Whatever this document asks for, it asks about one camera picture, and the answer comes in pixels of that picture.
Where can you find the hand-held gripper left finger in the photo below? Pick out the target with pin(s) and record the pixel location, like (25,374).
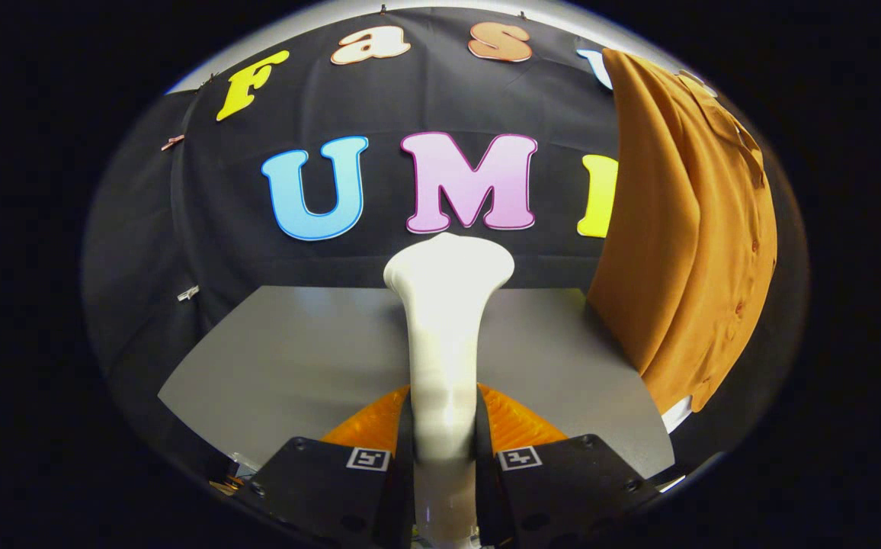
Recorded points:
(326,488)

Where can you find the orange button-up shirt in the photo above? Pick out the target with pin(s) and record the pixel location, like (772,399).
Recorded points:
(684,244)

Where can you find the white garment steamer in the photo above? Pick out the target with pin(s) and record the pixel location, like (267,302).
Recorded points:
(444,320)

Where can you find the reddish clip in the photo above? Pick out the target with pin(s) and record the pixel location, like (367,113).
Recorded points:
(173,142)

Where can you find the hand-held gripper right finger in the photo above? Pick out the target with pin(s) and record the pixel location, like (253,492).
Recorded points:
(562,488)

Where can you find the silver clip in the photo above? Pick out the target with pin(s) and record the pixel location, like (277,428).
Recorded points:
(188,293)

